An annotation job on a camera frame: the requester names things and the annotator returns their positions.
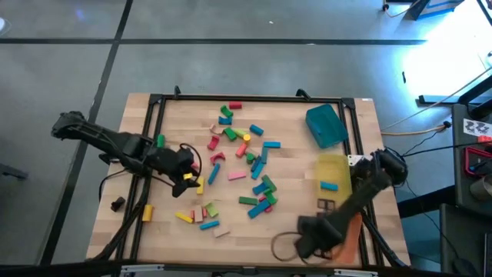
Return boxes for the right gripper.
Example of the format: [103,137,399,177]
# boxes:
[295,214,346,260]

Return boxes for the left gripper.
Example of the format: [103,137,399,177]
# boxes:
[145,145,197,199]

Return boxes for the long blue block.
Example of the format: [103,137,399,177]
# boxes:
[247,199,272,220]

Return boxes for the orange translucent plastic bin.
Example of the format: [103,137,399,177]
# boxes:
[332,212,364,265]

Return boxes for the yellow translucent plastic bin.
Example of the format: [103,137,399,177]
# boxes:
[314,153,354,202]

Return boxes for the teal plastic bin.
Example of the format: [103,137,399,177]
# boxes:
[305,102,350,150]

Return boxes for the black office desk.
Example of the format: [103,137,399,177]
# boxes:
[440,202,492,277]

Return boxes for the black beam with silver brackets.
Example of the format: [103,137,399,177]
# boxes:
[0,260,492,277]

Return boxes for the black side table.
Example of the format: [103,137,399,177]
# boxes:
[451,102,492,211]

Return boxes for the black computer mouse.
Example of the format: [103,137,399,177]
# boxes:
[452,258,480,277]

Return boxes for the dark grey floor object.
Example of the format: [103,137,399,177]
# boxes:
[0,163,28,181]

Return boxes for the grey metal cup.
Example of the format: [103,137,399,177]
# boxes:
[469,175,492,202]

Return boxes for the red black case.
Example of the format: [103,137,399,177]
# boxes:
[463,145,492,177]

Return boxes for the black stand bar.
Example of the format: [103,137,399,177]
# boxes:
[417,75,492,120]

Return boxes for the printed paper sheet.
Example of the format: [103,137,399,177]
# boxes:
[463,118,492,137]

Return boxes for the blue white equipment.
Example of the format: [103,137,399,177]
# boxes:
[403,0,466,21]

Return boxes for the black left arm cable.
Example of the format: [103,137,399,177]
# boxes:
[179,142,203,180]

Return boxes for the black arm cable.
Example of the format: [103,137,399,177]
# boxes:
[179,142,203,180]
[270,231,305,263]

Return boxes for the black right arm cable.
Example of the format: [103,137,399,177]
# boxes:
[270,231,305,263]

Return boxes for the black power cable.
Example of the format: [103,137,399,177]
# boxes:
[98,169,131,203]

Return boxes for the tan cable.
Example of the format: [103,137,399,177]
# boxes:
[380,122,451,137]

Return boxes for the thin black cable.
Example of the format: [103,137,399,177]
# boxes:
[399,141,492,158]

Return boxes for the white cable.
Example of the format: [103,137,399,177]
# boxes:
[380,67,492,132]

